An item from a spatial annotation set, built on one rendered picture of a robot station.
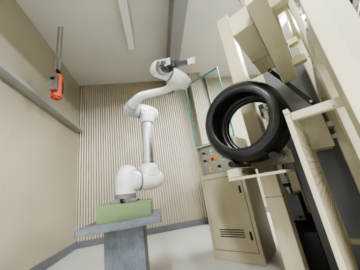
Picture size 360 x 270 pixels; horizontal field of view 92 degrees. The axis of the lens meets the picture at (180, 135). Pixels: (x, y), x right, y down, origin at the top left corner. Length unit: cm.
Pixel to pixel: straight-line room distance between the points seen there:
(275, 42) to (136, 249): 157
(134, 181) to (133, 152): 284
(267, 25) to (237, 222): 175
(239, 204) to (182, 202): 221
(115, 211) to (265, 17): 148
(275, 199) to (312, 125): 62
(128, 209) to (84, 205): 309
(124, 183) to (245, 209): 126
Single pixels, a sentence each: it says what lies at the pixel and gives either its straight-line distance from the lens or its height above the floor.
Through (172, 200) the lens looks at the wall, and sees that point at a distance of 408.
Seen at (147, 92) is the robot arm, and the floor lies 152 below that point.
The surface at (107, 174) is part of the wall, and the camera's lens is 424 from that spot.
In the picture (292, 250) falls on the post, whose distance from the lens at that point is 170.
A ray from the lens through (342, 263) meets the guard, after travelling 75.
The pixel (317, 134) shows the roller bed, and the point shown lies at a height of 100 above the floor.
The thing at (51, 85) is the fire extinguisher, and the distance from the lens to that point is 316.
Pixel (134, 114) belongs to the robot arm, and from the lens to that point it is 159.
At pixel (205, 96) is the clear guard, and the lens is 241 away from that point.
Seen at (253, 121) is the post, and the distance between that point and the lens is 168.
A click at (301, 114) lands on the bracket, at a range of 74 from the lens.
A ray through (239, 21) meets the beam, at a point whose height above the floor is 170.
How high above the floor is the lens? 78
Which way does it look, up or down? 17 degrees up
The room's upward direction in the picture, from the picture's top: 9 degrees counter-clockwise
